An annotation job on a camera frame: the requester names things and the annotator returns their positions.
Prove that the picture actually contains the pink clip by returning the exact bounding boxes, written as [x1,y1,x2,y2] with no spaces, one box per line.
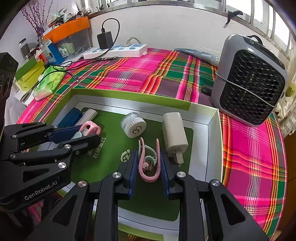
[71,121,101,140]
[138,137,161,183]

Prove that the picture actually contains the silver rectangular lighter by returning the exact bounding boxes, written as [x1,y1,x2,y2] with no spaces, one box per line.
[75,108,98,126]

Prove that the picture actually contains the white round cap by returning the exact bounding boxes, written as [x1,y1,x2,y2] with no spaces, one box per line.
[120,113,147,138]

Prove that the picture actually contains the white usb charger plug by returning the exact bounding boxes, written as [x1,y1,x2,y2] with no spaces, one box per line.
[162,112,188,165]

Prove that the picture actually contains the blue small box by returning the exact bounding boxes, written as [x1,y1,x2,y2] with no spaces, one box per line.
[58,108,83,128]

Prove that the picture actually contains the scissors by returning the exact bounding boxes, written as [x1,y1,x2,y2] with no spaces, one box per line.
[20,89,33,102]

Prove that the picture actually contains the green tissue pack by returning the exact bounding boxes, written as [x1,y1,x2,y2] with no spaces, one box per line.
[33,66,66,101]

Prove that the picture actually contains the plaid tablecloth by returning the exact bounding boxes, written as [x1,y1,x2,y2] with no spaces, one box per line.
[18,48,287,237]

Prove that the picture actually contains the yellow-green box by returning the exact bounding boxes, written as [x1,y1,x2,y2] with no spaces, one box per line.
[15,57,45,91]

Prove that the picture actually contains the blue and white carton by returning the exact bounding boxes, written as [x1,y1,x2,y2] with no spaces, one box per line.
[42,39,64,65]

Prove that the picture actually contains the green and white tray box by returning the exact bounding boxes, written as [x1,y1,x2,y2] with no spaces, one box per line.
[45,89,223,240]

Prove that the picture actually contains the glass jar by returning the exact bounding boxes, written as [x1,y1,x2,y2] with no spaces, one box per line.
[18,38,30,60]

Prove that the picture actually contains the orange lid storage bin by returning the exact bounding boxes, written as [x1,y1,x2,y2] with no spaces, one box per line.
[43,17,92,59]

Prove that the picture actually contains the white power strip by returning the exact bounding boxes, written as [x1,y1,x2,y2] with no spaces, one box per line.
[83,44,147,59]

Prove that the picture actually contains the purple flower branches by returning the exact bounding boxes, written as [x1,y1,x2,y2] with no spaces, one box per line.
[21,0,53,38]

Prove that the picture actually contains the floral curtain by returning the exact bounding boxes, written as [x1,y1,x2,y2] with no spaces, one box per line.
[275,83,296,138]

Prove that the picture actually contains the grey portable heater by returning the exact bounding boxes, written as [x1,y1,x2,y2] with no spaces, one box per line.
[210,34,287,126]

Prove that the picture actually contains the grey flat object behind heater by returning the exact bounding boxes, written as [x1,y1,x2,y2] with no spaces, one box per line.
[174,48,220,67]

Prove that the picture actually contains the black charger with cable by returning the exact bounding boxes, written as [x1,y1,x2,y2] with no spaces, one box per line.
[97,18,120,57]

